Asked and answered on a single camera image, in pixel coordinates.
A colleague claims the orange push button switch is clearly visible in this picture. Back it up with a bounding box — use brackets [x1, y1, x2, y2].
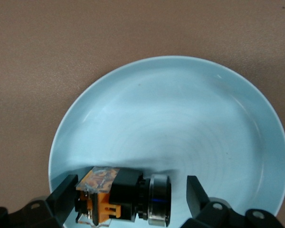
[75, 166, 173, 226]

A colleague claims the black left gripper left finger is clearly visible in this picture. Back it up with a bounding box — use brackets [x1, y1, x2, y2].
[22, 174, 79, 228]

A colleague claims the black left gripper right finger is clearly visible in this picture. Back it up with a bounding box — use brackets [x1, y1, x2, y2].
[180, 175, 245, 228]

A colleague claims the brown table cover cloth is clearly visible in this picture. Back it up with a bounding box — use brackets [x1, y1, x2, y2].
[0, 0, 285, 228]

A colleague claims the light blue round plate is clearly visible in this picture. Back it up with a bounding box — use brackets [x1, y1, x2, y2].
[48, 56, 285, 228]

